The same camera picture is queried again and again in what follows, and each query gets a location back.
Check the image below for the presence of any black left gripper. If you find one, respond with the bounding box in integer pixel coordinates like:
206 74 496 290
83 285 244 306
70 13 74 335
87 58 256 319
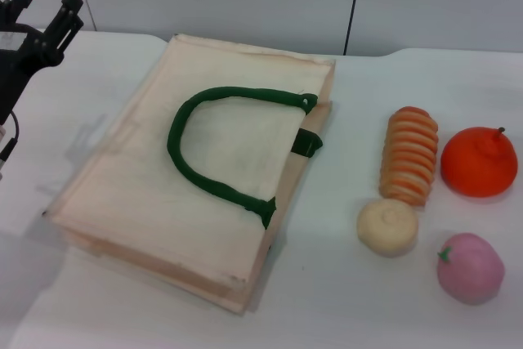
0 0 85 126

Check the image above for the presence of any white handbag with green handles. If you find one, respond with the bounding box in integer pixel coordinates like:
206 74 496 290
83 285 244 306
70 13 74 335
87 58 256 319
42 33 337 316

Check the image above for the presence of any orange toy fruit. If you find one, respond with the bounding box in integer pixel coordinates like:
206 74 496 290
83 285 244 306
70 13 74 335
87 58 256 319
440 126 519 199

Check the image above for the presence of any ridged orange striped bread loaf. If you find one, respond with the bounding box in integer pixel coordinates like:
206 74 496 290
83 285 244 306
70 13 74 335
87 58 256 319
378 105 440 208

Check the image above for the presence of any round cream bun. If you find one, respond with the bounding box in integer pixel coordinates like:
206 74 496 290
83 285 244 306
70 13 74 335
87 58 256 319
355 198 419 258

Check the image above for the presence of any pink toy peach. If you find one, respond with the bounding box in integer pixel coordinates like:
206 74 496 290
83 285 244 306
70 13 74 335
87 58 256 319
436 232 506 306

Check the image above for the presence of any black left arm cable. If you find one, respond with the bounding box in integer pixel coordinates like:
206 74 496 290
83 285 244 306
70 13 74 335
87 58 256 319
0 110 20 172

